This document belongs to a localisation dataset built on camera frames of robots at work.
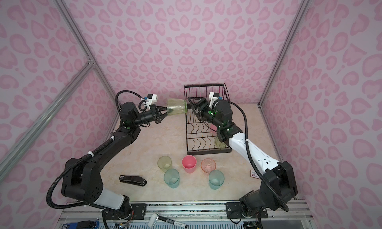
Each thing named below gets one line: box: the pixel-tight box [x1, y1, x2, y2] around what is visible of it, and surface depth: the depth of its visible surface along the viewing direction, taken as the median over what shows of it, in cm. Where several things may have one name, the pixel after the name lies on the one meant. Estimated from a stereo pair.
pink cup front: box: [182, 154, 197, 174], surface depth 83 cm
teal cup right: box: [208, 169, 225, 190], surface depth 80 cm
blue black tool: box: [62, 220, 100, 229], surface depth 68 cm
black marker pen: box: [148, 213, 189, 229], surface depth 71 cm
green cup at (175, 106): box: [166, 98, 188, 116], surface depth 69 cm
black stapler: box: [118, 174, 148, 187], surface depth 83 cm
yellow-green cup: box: [157, 155, 173, 173], surface depth 84 cm
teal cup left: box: [163, 168, 181, 189], surface depth 79 cm
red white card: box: [250, 169, 261, 180], surface depth 86 cm
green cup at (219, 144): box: [214, 135, 229, 150], surface depth 95 cm
